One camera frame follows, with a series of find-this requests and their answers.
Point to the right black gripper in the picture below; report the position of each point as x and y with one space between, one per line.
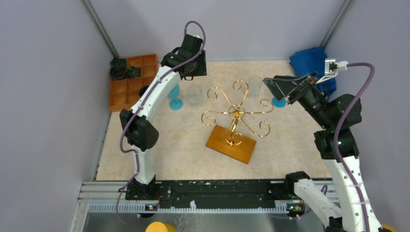
295 90

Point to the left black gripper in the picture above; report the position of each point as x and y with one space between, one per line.
195 64

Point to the clear wine glass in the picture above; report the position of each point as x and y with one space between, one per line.
195 95
255 84

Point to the blue wine glass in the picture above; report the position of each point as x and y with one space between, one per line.
175 102
278 104

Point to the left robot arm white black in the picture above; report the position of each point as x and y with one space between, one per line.
137 128

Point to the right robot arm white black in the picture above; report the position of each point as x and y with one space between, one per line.
339 152

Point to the orange wooden rack base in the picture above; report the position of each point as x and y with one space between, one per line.
239 148

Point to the blue folded cloth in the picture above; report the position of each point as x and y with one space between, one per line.
313 60

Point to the dark object in tray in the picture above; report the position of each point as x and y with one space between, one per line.
143 90
119 70

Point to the orange compartment tray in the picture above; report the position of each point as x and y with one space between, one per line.
123 94

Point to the yellow object bottom centre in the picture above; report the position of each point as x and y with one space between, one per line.
160 227

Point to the yellow object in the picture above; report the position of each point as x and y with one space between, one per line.
386 228
160 227

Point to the yellow object bottom right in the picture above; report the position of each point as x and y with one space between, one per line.
386 228

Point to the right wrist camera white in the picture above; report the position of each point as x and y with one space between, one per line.
331 69

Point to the gold wire glass rack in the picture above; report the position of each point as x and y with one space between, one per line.
236 111

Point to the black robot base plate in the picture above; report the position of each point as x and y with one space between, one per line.
216 194

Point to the aluminium frame rail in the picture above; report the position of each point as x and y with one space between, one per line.
109 196

